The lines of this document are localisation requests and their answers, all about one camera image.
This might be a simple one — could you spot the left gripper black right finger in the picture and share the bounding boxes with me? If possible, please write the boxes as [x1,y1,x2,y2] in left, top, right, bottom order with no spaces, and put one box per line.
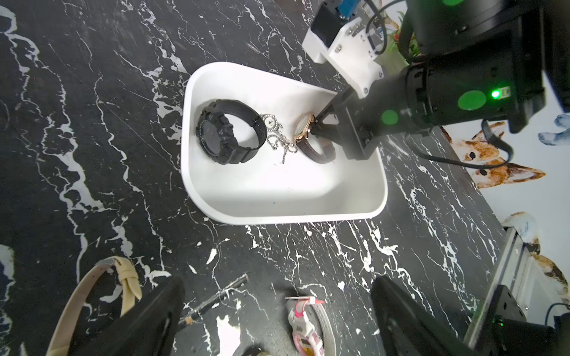
[371,276,477,355]

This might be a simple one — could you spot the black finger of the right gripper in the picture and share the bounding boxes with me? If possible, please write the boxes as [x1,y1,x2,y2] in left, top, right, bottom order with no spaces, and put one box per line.
[310,124,342,145]
[314,88,356,123]

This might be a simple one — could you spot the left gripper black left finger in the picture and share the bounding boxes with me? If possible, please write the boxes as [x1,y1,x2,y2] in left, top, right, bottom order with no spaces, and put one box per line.
[73,276,185,355]

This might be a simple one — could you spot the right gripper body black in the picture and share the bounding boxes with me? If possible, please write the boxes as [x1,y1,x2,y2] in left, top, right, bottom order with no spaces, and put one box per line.
[329,66,428,160]

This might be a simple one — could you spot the brown leather rose-gold watch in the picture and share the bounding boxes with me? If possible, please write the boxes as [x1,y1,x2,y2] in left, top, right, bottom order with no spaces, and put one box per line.
[293,113,336,165]

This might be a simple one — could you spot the silver chain watch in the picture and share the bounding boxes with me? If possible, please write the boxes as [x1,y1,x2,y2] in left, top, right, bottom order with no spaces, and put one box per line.
[261,114,298,164]

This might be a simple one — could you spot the black rubber sports watch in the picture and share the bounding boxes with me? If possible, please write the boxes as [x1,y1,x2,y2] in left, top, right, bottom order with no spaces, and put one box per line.
[195,99,268,165]

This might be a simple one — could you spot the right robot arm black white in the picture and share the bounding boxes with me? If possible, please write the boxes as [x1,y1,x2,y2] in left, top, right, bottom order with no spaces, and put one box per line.
[303,1,569,160]

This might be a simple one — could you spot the white storage box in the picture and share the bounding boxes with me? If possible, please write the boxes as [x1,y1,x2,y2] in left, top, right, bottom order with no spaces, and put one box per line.
[180,62,388,225]

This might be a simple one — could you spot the pink white kids watch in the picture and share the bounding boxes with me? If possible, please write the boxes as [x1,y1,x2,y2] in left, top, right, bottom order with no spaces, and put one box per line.
[285,296,337,356]

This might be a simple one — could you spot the small green pot red flowers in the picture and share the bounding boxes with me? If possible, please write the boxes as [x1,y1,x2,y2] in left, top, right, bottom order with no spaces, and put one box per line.
[376,11,409,77]

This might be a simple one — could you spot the beige slim strap watch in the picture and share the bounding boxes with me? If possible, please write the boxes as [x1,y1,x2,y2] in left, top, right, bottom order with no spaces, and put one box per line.
[46,256,143,355]

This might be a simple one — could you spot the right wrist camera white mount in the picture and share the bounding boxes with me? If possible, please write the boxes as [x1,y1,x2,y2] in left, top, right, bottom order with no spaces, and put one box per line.
[302,1,382,99]

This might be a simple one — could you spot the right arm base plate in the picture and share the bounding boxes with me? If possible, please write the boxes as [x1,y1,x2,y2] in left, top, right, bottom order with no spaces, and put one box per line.
[472,285,569,355]

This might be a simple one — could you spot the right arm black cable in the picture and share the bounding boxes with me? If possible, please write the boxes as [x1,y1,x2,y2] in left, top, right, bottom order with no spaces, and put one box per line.
[400,118,515,171]

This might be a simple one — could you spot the aluminium frame rail front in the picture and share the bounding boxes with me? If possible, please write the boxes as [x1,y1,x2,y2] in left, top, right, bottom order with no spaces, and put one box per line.
[463,226,531,350]

